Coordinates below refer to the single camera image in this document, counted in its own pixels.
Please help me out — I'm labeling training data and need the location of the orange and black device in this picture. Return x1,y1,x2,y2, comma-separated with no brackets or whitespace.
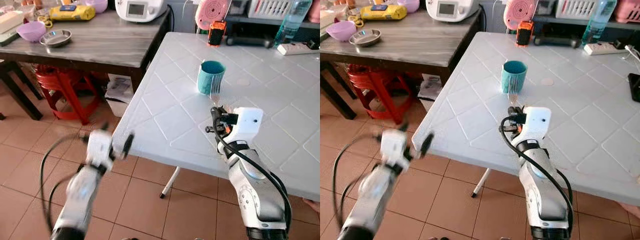
208,21,227,48
516,21,535,48

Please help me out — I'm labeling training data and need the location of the teal cup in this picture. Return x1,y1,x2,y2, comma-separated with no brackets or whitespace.
501,60,529,95
197,60,227,96

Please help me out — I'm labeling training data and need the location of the white power strip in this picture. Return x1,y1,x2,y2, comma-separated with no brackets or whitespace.
276,42,316,56
583,41,626,56

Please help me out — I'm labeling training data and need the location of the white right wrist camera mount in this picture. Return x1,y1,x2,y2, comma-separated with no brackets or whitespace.
231,107,264,149
520,106,552,144

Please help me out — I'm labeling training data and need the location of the white slatted basket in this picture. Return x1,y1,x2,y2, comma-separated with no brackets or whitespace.
556,0,599,20
248,0,291,21

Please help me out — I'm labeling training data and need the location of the white storage box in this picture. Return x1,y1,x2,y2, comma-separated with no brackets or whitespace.
105,74,135,119
418,74,444,114

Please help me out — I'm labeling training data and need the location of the black phone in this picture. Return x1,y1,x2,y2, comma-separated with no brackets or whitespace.
628,73,640,104

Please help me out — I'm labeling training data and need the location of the pink plastic basket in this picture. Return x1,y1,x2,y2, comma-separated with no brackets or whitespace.
614,0,640,24
308,0,321,24

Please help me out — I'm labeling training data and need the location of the white table leg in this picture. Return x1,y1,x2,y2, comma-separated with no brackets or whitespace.
471,167,492,199
159,166,182,200

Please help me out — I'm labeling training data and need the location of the clear water bottle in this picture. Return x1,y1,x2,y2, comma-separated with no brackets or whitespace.
273,0,313,49
581,0,619,47

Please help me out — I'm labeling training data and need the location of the round steel plate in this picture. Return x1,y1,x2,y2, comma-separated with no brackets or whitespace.
349,29,382,48
39,29,72,49

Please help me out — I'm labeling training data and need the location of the purple plastic bowl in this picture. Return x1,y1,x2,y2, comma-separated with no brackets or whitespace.
16,21,47,43
397,0,420,14
326,20,358,43
85,0,109,14

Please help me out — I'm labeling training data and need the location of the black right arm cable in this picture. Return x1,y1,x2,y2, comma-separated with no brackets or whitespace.
210,107,294,234
499,115,576,234

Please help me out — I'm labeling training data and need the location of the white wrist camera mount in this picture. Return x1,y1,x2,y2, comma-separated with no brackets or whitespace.
231,107,264,149
86,129,115,169
380,129,409,169
520,106,552,144

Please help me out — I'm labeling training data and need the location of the white kitchen appliance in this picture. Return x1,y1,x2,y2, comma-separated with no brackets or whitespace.
115,0,169,24
426,0,481,24

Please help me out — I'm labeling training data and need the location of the red plastic stool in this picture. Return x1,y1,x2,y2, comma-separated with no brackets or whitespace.
34,65,101,126
346,64,411,125

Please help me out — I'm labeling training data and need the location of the yellow kitchen towel package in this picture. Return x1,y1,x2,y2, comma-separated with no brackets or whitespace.
360,4,408,22
49,4,96,22

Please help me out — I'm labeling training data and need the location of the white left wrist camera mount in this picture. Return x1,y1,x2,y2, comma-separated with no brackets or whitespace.
380,129,409,169
86,129,115,169

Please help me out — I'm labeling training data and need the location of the pink round fan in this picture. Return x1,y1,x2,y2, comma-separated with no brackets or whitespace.
195,0,232,31
503,0,539,31

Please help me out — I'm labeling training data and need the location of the silver fork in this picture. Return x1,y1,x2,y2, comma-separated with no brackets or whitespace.
210,75,224,108
507,75,521,108

